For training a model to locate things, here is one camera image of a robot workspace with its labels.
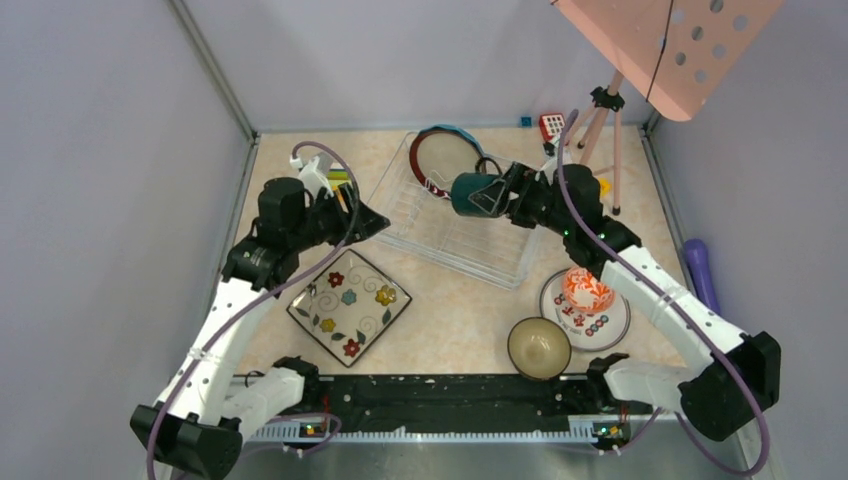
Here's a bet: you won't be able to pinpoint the orange white patterned bowl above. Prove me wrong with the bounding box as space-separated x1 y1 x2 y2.
562 267 616 315

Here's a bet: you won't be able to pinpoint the teal polka dot plate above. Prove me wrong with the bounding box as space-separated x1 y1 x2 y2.
416 124 485 157

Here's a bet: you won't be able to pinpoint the square floral glass plate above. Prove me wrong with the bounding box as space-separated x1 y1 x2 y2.
286 249 413 368

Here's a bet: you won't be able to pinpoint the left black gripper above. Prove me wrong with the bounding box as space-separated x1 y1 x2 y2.
289 181 390 252

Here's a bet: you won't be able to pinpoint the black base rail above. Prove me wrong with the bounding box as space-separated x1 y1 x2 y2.
298 374 618 434

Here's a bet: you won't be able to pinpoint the red white toy block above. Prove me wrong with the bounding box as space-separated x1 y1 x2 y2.
538 112 570 143

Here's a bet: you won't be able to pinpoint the white wire dish rack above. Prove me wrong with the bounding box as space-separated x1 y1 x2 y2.
368 131 541 290

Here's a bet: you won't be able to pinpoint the pink perforated board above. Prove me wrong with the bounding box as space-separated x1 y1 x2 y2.
552 0 783 122

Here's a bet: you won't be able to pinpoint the purple handled tool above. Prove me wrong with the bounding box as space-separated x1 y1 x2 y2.
683 238 721 315

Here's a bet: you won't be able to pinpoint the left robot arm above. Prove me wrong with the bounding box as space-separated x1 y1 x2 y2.
130 177 390 479

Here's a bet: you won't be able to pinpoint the yellow toy frame brick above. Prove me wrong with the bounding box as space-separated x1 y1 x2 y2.
598 178 613 197

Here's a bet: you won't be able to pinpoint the brown speckled bowl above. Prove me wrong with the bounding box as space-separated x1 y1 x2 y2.
507 317 572 381

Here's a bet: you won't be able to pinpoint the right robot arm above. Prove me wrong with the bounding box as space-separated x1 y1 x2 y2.
450 163 781 441

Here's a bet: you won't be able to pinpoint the red rimmed beige plate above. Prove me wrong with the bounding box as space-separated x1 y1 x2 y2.
408 133 482 199

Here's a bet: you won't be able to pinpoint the dark green mug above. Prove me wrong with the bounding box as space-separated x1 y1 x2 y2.
450 157 507 219

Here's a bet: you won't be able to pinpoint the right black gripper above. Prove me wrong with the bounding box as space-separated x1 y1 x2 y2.
472 161 574 236

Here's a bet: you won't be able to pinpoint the stacked colourful toy bricks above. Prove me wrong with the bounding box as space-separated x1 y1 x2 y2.
327 168 351 195

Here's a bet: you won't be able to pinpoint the white round patterned plate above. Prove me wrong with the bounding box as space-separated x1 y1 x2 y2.
539 269 631 352

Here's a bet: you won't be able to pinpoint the pink tripod stand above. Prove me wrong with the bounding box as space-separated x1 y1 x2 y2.
569 69 627 217

